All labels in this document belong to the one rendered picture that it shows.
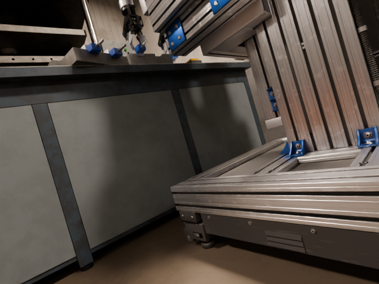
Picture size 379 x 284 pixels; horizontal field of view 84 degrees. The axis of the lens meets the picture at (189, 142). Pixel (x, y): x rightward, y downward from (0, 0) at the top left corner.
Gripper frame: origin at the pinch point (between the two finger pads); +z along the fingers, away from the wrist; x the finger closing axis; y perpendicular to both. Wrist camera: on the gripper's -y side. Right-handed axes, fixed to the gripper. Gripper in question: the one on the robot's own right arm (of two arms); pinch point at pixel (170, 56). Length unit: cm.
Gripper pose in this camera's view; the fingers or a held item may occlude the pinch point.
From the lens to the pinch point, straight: 152.1
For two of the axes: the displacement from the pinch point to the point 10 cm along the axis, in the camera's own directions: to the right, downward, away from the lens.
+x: 7.8, -2.3, 5.8
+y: 5.5, -1.6, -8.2
